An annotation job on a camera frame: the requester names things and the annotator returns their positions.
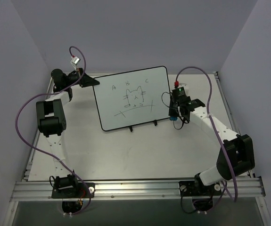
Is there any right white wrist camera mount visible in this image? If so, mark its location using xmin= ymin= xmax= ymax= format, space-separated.
xmin=174 ymin=81 xmax=189 ymax=94

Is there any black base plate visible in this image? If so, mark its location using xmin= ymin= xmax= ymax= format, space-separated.
xmin=179 ymin=180 xmax=222 ymax=197
xmin=51 ymin=182 xmax=95 ymax=199

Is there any white whiteboard black frame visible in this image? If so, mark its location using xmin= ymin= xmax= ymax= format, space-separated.
xmin=93 ymin=66 xmax=170 ymax=131

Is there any purple cable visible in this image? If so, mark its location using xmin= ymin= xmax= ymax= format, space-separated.
xmin=15 ymin=46 xmax=92 ymax=214
xmin=175 ymin=66 xmax=238 ymax=203

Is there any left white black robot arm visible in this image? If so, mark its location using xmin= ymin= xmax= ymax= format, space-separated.
xmin=36 ymin=68 xmax=100 ymax=197

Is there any aluminium right side rail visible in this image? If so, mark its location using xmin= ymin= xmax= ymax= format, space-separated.
xmin=213 ymin=71 xmax=256 ymax=178

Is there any aluminium front rail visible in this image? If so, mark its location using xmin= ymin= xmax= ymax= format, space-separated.
xmin=10 ymin=178 xmax=267 ymax=202

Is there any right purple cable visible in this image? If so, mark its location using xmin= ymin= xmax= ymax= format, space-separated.
xmin=175 ymin=66 xmax=238 ymax=203

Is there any blue bone-shaped eraser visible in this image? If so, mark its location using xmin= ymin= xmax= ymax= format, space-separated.
xmin=169 ymin=116 xmax=178 ymax=121

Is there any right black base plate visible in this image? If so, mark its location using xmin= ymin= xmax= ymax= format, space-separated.
xmin=179 ymin=180 xmax=222 ymax=197

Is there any aluminium rail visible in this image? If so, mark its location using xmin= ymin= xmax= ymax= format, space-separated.
xmin=88 ymin=72 xmax=126 ymax=76
xmin=22 ymin=131 xmax=40 ymax=181
xmin=213 ymin=71 xmax=256 ymax=178
xmin=10 ymin=178 xmax=267 ymax=202

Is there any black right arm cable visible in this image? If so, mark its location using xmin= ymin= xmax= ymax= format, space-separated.
xmin=161 ymin=91 xmax=173 ymax=109

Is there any aluminium left side rail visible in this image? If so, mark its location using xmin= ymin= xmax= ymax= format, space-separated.
xmin=22 ymin=131 xmax=40 ymax=181

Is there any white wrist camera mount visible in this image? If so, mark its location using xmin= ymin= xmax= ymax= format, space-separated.
xmin=174 ymin=81 xmax=189 ymax=94
xmin=70 ymin=55 xmax=81 ymax=71

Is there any aluminium back rail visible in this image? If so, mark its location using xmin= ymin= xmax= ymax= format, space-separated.
xmin=88 ymin=72 xmax=126 ymax=76

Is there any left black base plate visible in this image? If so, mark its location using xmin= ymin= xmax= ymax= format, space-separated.
xmin=51 ymin=182 xmax=95 ymax=199

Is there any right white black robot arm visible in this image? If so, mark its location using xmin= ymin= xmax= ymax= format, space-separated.
xmin=169 ymin=86 xmax=255 ymax=194

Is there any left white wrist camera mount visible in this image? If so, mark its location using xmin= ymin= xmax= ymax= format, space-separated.
xmin=70 ymin=55 xmax=81 ymax=71

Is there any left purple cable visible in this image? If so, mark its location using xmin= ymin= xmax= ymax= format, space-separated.
xmin=15 ymin=46 xmax=92 ymax=214

